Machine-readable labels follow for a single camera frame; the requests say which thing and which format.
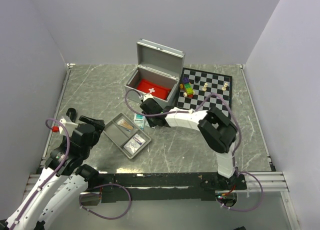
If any red first aid pouch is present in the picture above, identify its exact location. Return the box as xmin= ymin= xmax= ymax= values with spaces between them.
xmin=136 ymin=78 xmax=171 ymax=100

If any bag of cotton swabs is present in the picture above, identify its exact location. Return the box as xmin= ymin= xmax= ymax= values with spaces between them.
xmin=117 ymin=118 xmax=134 ymax=132

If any grey plastic divided tray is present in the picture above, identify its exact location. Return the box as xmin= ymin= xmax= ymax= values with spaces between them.
xmin=103 ymin=113 xmax=151 ymax=159

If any silver metal medicine case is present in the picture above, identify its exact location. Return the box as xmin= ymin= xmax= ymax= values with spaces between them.
xmin=124 ymin=38 xmax=185 ymax=107

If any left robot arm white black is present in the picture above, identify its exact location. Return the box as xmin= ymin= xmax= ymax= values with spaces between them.
xmin=0 ymin=115 xmax=105 ymax=230

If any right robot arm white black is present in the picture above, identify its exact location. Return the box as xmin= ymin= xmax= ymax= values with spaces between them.
xmin=140 ymin=98 xmax=238 ymax=190

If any black marker orange cap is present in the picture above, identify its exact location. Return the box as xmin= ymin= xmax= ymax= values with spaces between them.
xmin=66 ymin=107 xmax=77 ymax=123

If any colourful toy brick car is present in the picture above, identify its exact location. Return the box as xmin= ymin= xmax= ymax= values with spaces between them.
xmin=179 ymin=77 xmax=195 ymax=98

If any white chess piece left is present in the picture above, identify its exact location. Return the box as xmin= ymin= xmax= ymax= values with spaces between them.
xmin=202 ymin=82 xmax=208 ymax=92

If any white chess piece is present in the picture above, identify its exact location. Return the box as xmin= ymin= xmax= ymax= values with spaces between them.
xmin=221 ymin=82 xmax=228 ymax=91
xmin=202 ymin=82 xmax=208 ymax=92

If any black white chessboard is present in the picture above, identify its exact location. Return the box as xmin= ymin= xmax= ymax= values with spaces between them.
xmin=174 ymin=67 xmax=233 ymax=120

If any white chess piece right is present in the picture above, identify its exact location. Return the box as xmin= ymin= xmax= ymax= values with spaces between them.
xmin=221 ymin=82 xmax=228 ymax=91

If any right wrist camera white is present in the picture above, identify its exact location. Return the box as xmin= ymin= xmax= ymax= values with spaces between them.
xmin=141 ymin=93 xmax=154 ymax=102

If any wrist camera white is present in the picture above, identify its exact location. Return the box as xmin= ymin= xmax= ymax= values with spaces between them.
xmin=141 ymin=93 xmax=154 ymax=102
xmin=51 ymin=116 xmax=78 ymax=137

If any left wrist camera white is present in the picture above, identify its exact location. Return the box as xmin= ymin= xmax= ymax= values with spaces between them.
xmin=51 ymin=116 xmax=78 ymax=137

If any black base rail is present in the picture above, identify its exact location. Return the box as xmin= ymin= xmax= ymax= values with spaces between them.
xmin=68 ymin=172 xmax=248 ymax=204

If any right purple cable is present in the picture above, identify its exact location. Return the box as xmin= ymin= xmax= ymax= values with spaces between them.
xmin=124 ymin=89 xmax=265 ymax=213

